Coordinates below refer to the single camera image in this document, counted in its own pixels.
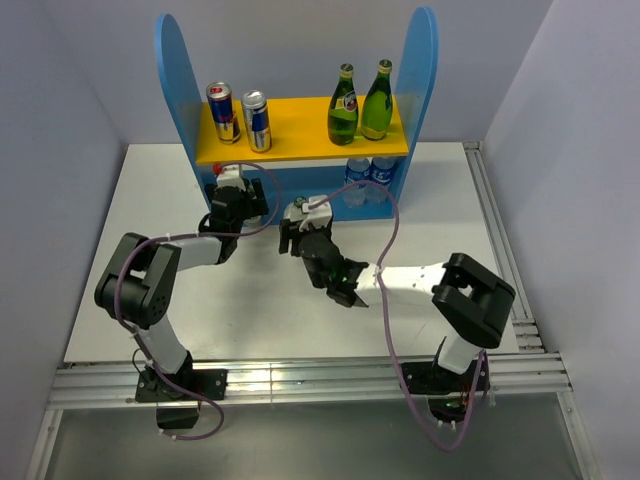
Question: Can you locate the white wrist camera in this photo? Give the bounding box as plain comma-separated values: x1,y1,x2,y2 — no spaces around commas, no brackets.
212,164,247,191
296,195,333,232

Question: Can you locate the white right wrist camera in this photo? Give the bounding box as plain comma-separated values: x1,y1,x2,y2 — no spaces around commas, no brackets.
296,195,333,232

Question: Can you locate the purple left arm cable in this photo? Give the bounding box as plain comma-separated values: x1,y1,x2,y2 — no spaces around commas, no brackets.
113,162,281,442

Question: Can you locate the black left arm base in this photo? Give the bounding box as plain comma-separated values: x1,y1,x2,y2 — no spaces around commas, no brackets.
134,366,228,431

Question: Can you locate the silver blue can front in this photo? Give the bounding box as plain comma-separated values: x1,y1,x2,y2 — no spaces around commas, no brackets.
241,90,271,153

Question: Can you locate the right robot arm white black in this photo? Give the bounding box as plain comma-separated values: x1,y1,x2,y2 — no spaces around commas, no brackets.
279,219,515,395

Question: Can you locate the aluminium mounting rail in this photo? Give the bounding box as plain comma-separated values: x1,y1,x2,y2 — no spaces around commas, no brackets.
46,353,572,410

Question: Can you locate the clear Pocari Sweat bottle right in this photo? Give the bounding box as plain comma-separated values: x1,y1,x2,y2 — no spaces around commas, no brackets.
365,157,396,204

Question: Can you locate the clear pocari sweat bottle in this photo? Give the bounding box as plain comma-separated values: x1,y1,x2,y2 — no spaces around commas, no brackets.
365,157,396,204
343,157,370,208

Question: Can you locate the clear Pocari Sweat bottle left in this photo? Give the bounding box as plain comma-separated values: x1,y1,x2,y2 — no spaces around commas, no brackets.
343,157,370,208

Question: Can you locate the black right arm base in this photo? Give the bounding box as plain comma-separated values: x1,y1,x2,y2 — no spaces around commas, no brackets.
400,360,478,423

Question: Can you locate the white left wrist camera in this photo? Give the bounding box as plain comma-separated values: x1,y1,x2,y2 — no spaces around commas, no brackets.
212,164,247,191

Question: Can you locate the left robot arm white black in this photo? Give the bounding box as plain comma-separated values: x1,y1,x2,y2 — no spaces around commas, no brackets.
94,178,269,399

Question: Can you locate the green glass bottle yellow label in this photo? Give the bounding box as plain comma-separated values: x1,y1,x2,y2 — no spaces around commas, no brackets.
361,59,393,141

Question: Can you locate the blue and yellow wooden shelf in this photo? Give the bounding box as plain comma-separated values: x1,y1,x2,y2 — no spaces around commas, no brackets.
154,6,439,201

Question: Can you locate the blue silver Red Bull can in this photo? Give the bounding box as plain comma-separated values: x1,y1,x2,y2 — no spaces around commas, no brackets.
206,82,241,144

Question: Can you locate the small clear bottle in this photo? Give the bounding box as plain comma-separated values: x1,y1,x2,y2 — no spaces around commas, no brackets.
287,196,308,216
244,215,263,228

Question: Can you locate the green glass Perrier bottle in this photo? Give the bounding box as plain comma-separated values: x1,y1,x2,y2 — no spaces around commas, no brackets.
327,63,359,146

